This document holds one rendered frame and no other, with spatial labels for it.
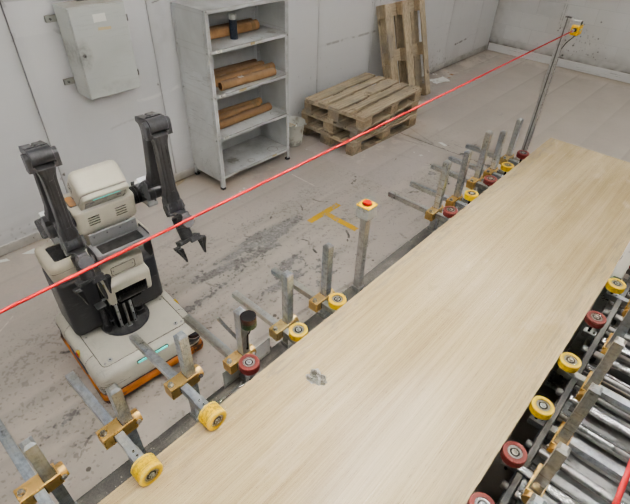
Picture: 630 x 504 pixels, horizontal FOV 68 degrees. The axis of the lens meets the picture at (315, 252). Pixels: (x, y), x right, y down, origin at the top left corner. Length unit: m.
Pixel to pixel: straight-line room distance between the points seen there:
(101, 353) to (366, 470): 1.74
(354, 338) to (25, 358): 2.19
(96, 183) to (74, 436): 1.43
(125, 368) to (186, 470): 1.24
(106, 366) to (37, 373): 0.62
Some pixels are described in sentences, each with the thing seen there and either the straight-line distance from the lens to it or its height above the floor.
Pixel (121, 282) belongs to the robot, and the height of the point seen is 0.79.
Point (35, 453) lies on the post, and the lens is 1.61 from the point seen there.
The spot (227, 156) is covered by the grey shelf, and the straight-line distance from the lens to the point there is 4.90.
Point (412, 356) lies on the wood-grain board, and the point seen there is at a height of 0.90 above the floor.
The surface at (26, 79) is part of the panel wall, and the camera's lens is 3.98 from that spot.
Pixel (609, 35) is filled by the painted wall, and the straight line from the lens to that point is 9.03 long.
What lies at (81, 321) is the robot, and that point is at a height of 0.41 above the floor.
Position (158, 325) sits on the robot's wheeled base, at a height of 0.28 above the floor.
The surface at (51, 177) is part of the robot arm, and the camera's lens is 1.89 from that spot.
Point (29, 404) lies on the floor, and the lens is 3.21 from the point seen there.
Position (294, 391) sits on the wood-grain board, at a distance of 1.79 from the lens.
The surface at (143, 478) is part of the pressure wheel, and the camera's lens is 1.63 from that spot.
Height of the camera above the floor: 2.37
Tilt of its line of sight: 39 degrees down
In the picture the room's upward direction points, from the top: 2 degrees clockwise
